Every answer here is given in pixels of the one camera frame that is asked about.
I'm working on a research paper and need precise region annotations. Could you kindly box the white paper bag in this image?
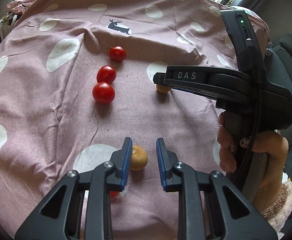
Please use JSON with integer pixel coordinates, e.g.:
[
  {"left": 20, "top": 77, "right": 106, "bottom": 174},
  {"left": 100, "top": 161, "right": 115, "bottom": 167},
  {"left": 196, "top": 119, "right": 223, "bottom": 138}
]
[{"left": 0, "top": 12, "right": 18, "bottom": 41}]

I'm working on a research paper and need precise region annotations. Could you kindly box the red cherry tomato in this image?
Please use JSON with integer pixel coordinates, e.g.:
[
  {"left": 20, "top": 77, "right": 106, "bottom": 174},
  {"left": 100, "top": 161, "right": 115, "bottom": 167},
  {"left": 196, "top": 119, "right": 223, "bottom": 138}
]
[
  {"left": 110, "top": 191, "right": 121, "bottom": 199},
  {"left": 109, "top": 46, "right": 126, "bottom": 62},
  {"left": 92, "top": 82, "right": 115, "bottom": 104},
  {"left": 97, "top": 65, "right": 117, "bottom": 83}
]

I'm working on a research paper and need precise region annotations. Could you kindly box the pink crumpled cloth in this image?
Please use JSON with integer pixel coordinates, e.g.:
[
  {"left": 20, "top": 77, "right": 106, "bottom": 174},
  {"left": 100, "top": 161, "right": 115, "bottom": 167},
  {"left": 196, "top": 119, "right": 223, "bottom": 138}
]
[{"left": 6, "top": 0, "right": 37, "bottom": 14}]

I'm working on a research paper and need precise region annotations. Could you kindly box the fluffy beige sleeve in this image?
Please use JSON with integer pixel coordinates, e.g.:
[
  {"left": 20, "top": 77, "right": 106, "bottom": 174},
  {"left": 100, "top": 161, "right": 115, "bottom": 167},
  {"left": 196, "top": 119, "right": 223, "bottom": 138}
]
[{"left": 261, "top": 179, "right": 292, "bottom": 239}]

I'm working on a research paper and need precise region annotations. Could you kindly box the pink polka dot deer cloth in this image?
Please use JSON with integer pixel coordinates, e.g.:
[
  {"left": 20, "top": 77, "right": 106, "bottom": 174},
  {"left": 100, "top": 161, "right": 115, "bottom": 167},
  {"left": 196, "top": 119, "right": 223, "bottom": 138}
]
[{"left": 0, "top": 0, "right": 272, "bottom": 240}]

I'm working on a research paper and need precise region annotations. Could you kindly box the brown longan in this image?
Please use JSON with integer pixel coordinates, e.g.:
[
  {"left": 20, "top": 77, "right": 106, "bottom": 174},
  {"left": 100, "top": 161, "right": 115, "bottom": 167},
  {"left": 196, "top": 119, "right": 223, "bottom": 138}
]
[
  {"left": 156, "top": 85, "right": 171, "bottom": 94},
  {"left": 130, "top": 145, "right": 148, "bottom": 171}
]

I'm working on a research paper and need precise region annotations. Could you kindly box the right human hand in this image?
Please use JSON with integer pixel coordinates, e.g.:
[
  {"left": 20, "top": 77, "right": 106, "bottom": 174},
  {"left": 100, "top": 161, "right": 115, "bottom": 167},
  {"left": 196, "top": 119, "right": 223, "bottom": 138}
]
[{"left": 217, "top": 113, "right": 289, "bottom": 212}]

